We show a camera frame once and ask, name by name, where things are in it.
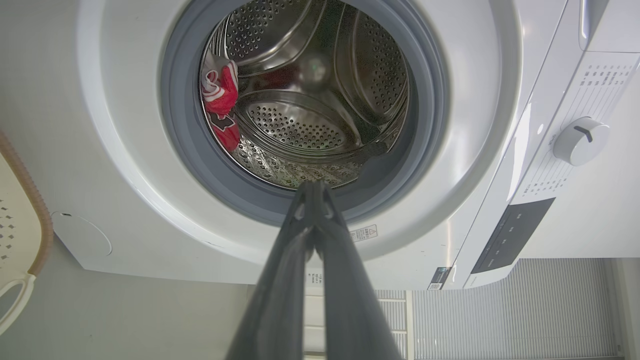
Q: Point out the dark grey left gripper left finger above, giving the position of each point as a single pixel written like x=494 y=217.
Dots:
x=272 y=305

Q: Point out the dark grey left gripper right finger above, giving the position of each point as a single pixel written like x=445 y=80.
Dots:
x=352 y=305

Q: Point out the cream laundry basket brown rim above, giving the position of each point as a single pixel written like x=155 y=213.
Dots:
x=15 y=220

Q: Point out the white front-load washing machine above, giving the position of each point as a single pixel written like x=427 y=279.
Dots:
x=450 y=150

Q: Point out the red and white garment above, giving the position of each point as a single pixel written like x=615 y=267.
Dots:
x=221 y=102

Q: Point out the white program dial knob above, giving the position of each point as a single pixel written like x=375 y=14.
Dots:
x=581 y=141

